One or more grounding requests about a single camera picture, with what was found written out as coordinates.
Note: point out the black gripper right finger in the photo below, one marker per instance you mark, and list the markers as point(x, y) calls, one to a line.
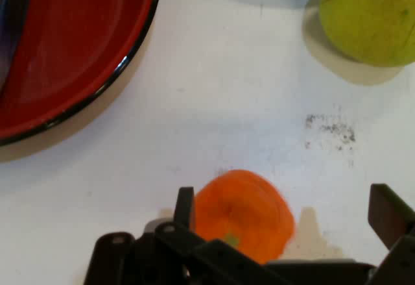
point(389, 220)

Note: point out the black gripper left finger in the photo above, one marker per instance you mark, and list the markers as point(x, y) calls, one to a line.
point(181, 252)

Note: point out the dark purple toy eggplant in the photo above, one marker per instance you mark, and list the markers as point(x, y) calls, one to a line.
point(11, 22)

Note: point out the orange toy fruit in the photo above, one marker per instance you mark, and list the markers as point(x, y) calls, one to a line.
point(246, 210)

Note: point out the yellow-green toy pear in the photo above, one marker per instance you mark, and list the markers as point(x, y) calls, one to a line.
point(369, 15)

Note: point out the red plate with black rim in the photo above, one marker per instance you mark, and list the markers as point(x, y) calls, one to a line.
point(81, 44)

